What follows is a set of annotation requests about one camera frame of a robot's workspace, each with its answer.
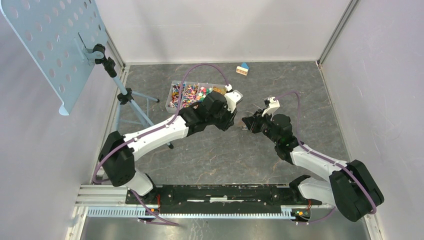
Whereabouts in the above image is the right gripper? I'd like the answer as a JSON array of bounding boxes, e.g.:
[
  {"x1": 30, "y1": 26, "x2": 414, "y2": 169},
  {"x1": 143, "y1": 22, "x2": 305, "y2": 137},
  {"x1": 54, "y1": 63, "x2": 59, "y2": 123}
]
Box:
[{"x1": 241, "y1": 108, "x2": 279, "y2": 145}]

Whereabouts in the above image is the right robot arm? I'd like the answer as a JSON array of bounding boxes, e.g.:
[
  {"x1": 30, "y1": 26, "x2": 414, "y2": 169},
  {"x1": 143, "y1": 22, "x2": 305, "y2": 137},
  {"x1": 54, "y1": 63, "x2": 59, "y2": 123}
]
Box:
[{"x1": 242, "y1": 111, "x2": 385, "y2": 222}]

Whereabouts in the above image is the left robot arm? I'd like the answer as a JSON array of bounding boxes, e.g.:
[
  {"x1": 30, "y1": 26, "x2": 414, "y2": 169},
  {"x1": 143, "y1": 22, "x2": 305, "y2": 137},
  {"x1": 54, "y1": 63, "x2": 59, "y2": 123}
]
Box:
[{"x1": 98, "y1": 90, "x2": 243, "y2": 204}]

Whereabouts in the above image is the clear compartment candy box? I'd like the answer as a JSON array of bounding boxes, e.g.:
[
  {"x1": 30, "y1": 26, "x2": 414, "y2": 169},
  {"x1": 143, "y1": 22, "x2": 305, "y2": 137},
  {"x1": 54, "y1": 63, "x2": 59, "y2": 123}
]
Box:
[{"x1": 165, "y1": 80, "x2": 226, "y2": 114}]

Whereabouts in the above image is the toy block house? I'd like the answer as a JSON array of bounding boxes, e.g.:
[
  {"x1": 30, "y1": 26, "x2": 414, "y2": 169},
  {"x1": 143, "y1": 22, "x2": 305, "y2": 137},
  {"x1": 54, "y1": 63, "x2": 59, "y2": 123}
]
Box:
[{"x1": 236, "y1": 62, "x2": 250, "y2": 76}]

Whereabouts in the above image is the light blue tripod stand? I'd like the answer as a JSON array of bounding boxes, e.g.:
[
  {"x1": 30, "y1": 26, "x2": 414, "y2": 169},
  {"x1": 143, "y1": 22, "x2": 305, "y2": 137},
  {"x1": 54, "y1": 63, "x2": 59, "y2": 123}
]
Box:
[{"x1": 79, "y1": 43, "x2": 160, "y2": 128}]

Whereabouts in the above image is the light blue perforated board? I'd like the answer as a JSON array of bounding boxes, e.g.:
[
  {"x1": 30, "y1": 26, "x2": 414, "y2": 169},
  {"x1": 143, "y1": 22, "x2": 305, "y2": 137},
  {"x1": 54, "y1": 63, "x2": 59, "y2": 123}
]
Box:
[{"x1": 0, "y1": 0, "x2": 109, "y2": 116}]

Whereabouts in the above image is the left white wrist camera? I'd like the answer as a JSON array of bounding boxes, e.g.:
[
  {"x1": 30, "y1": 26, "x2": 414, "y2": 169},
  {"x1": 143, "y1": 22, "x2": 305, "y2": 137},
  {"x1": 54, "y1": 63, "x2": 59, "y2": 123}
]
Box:
[{"x1": 224, "y1": 84, "x2": 243, "y2": 113}]

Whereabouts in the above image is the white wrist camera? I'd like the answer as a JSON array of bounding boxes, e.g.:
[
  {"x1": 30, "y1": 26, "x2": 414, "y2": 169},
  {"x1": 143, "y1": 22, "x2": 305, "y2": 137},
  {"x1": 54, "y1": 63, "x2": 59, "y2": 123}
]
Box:
[
  {"x1": 224, "y1": 84, "x2": 243, "y2": 113},
  {"x1": 261, "y1": 97, "x2": 280, "y2": 117}
]

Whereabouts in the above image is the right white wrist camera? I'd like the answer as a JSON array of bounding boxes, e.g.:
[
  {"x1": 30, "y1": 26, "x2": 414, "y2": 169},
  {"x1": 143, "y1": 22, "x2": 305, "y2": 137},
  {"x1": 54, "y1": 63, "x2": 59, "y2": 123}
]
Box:
[{"x1": 261, "y1": 97, "x2": 280, "y2": 117}]

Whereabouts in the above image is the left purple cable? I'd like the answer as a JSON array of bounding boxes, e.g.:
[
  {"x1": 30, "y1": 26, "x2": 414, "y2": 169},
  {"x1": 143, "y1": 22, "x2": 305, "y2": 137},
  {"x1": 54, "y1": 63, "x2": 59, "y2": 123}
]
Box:
[{"x1": 91, "y1": 63, "x2": 233, "y2": 228}]

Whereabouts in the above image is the purple cable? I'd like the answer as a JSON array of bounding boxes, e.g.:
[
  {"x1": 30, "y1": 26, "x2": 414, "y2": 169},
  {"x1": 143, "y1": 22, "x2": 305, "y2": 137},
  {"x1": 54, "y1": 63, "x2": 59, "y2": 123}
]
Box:
[
  {"x1": 274, "y1": 91, "x2": 379, "y2": 225},
  {"x1": 91, "y1": 63, "x2": 233, "y2": 228}
]

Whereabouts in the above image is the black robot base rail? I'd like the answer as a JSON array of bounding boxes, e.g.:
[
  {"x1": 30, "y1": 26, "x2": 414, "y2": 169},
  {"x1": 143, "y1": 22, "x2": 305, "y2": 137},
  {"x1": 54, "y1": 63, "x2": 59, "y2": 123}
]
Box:
[{"x1": 125, "y1": 183, "x2": 322, "y2": 214}]

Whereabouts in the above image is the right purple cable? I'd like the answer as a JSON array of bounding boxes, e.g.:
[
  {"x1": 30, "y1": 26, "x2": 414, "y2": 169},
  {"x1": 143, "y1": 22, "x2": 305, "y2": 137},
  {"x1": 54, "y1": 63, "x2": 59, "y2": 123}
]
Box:
[{"x1": 274, "y1": 91, "x2": 379, "y2": 225}]

